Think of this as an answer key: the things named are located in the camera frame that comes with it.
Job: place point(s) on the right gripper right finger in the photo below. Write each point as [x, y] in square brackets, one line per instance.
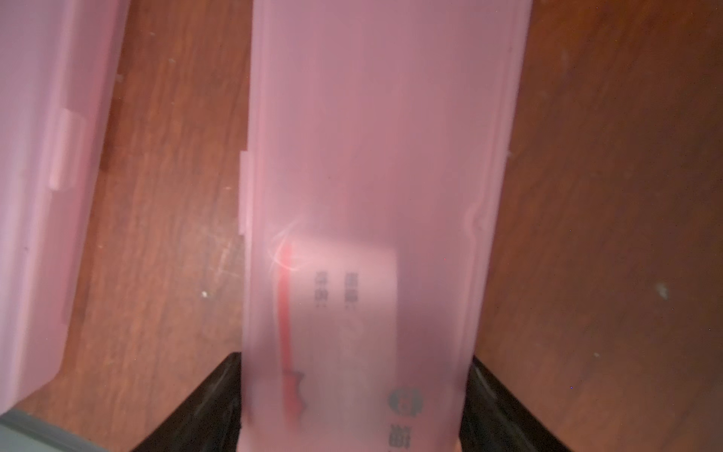
[494, 419]

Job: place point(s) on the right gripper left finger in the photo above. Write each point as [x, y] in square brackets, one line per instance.
[209, 419]

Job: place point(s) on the grey plastic storage tray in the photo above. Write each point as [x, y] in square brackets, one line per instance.
[24, 432]

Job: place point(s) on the pink pencil case left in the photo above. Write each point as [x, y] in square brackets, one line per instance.
[59, 61]

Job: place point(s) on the pink pencil case with label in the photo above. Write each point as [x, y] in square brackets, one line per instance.
[378, 138]

